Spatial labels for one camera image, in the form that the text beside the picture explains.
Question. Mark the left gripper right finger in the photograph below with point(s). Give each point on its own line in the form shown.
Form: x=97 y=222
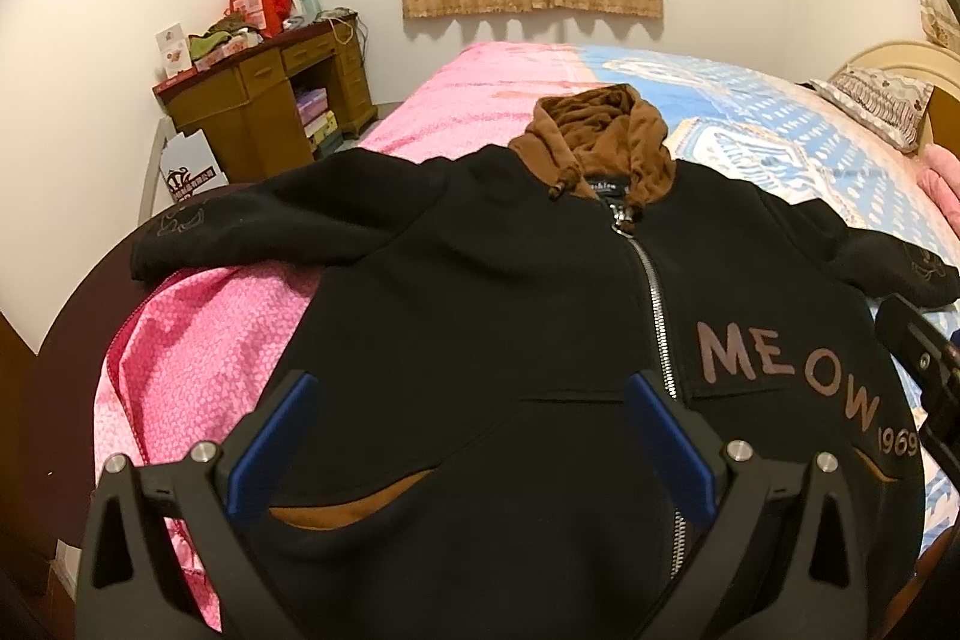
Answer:
x=777 y=554

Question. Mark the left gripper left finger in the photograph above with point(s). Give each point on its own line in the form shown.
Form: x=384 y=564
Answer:
x=131 y=584

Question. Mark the black hoodie with brown hood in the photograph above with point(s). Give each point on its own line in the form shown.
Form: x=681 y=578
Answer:
x=471 y=471

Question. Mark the dark wooden bed footboard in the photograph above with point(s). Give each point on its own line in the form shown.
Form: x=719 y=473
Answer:
x=58 y=447

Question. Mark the folded pink blanket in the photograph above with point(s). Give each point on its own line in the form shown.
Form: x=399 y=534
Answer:
x=939 y=177

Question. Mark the pink and blue bedspread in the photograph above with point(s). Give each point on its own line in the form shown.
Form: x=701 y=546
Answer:
x=745 y=125

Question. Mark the patterned pillow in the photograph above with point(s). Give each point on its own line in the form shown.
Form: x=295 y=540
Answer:
x=891 y=105

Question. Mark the cream bed headboard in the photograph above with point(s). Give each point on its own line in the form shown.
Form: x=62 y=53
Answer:
x=926 y=62

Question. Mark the white paper bag with crown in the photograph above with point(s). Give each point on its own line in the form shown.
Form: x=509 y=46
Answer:
x=179 y=167

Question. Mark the brown wooden desk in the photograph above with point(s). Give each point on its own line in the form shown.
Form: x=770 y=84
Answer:
x=246 y=103

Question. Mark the stacked boxes under desk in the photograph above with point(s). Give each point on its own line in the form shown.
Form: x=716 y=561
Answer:
x=317 y=118

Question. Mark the white card with picture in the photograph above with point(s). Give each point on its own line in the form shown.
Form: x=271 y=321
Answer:
x=174 y=50

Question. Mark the green cloth on desk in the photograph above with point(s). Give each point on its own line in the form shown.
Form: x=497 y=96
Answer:
x=230 y=26

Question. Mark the red gift bag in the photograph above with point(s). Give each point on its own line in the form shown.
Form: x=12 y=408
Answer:
x=266 y=16

